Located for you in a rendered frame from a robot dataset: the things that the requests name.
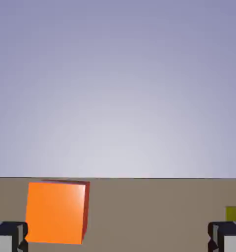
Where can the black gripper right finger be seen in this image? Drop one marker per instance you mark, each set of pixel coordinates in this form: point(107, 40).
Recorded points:
point(228, 231)

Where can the large orange box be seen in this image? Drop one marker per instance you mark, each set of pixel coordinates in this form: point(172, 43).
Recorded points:
point(55, 212)

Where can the small yellow-green cube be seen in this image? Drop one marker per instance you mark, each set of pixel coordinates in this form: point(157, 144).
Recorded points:
point(235, 213)

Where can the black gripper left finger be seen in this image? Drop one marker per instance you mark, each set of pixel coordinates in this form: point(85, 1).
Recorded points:
point(7, 231)

